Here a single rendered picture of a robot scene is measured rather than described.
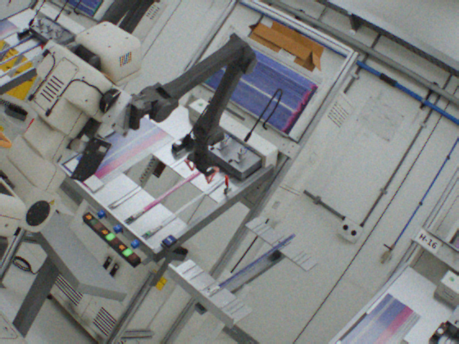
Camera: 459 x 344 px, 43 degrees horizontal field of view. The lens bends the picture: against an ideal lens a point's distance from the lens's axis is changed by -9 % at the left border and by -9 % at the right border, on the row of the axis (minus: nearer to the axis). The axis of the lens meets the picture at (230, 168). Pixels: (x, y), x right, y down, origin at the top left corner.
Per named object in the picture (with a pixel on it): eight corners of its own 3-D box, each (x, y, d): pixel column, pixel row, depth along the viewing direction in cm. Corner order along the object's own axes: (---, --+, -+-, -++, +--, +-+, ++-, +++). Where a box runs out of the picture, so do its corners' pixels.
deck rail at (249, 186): (156, 263, 250) (156, 254, 246) (153, 260, 251) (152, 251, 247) (273, 175, 289) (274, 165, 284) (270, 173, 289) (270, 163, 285)
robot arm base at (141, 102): (114, 91, 191) (138, 108, 185) (134, 83, 196) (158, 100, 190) (111, 114, 196) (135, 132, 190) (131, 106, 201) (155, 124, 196)
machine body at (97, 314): (117, 375, 279) (182, 277, 274) (34, 288, 312) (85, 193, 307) (184, 366, 337) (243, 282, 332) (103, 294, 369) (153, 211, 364)
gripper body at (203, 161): (197, 152, 259) (197, 138, 254) (215, 165, 254) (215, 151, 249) (186, 160, 255) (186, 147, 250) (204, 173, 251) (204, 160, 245)
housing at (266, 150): (263, 178, 288) (266, 156, 278) (188, 127, 311) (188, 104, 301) (274, 169, 292) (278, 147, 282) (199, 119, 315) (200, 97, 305)
